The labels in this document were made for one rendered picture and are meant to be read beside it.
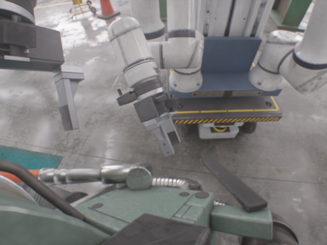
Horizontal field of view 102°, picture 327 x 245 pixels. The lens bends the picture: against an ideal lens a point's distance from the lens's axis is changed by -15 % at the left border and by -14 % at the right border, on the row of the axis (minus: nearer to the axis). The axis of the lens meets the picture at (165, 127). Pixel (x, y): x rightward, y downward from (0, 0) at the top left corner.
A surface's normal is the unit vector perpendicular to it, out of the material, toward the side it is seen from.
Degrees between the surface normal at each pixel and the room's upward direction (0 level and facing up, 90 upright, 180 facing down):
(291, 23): 90
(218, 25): 90
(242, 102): 0
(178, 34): 59
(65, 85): 65
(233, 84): 0
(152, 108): 51
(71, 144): 0
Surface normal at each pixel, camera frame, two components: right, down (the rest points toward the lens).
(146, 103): -0.29, 0.27
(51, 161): -0.06, -0.55
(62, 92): -0.49, 0.19
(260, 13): 0.00, 0.83
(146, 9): 0.23, 0.76
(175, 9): -0.50, 0.40
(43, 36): 0.85, -0.09
